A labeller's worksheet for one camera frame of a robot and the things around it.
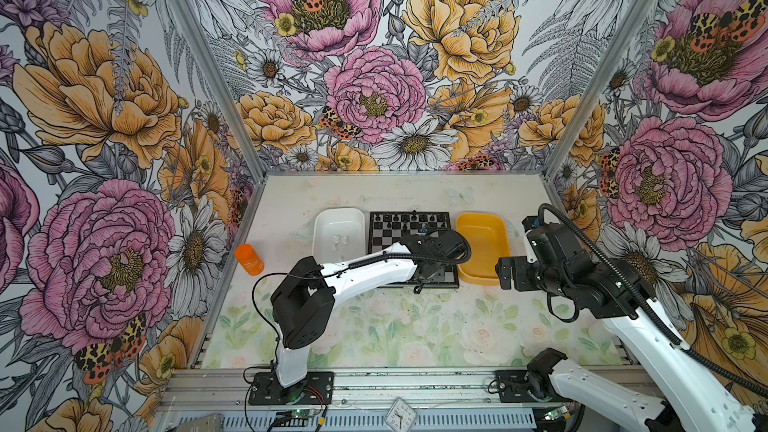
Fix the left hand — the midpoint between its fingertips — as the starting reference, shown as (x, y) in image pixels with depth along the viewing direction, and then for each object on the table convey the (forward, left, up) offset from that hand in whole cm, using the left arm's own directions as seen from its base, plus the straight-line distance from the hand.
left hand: (424, 276), depth 83 cm
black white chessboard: (+22, +10, -9) cm, 26 cm away
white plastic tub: (+19, +26, -8) cm, 33 cm away
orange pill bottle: (+7, +50, -2) cm, 51 cm away
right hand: (-8, -20, +14) cm, 25 cm away
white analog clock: (-31, +7, -7) cm, 32 cm away
